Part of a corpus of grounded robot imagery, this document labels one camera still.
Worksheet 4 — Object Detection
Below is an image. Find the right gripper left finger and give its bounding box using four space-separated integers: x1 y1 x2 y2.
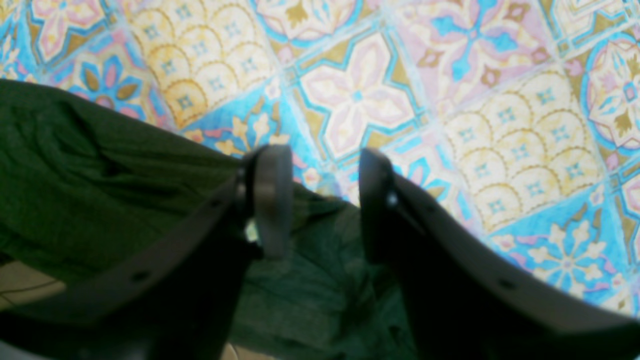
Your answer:
1 145 294 360

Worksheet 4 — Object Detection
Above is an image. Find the dark green long-sleeve shirt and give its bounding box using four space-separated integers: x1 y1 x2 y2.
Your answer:
0 79 419 360

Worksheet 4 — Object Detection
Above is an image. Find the colourful patterned tablecloth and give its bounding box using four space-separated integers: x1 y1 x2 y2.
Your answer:
1 0 639 316

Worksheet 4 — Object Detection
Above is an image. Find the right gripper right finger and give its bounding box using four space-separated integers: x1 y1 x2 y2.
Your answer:
358 148 639 360

